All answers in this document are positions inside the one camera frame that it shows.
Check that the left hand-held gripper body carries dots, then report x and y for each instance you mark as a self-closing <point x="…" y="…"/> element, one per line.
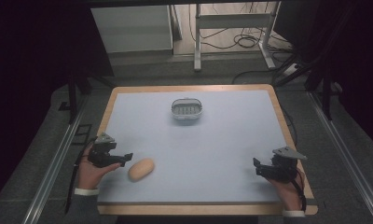
<point x="102" y="154"/>

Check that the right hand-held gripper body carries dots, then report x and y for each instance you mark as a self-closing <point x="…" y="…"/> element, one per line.
<point x="282" y="166"/>

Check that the bread roll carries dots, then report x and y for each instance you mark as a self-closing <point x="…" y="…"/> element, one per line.
<point x="141" y="169"/>

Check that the person's left hand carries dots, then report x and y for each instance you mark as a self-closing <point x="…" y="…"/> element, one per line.
<point x="93" y="174"/>

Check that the person's right hand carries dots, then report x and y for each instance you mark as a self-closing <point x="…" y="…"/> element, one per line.
<point x="288" y="194"/>

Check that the pale blue table mat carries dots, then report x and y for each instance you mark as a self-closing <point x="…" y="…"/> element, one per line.
<point x="194" y="146"/>

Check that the black metal stand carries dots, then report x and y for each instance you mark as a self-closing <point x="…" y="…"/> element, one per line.
<point x="75" y="90"/>
<point x="321" y="71"/>

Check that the white slotted oval basket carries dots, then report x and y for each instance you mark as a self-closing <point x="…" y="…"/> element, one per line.
<point x="186" y="109"/>

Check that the white power strip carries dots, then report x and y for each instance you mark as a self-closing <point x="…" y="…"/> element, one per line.
<point x="291" y="70"/>

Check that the white cabinet panel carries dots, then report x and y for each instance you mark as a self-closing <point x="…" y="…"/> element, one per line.
<point x="131" y="28"/>

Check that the aluminium floor rail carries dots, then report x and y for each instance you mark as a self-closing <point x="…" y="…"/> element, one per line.
<point x="346" y="152"/>
<point x="52" y="168"/>

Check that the white metal stand frame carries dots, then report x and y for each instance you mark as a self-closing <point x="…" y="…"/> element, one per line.
<point x="234" y="20"/>

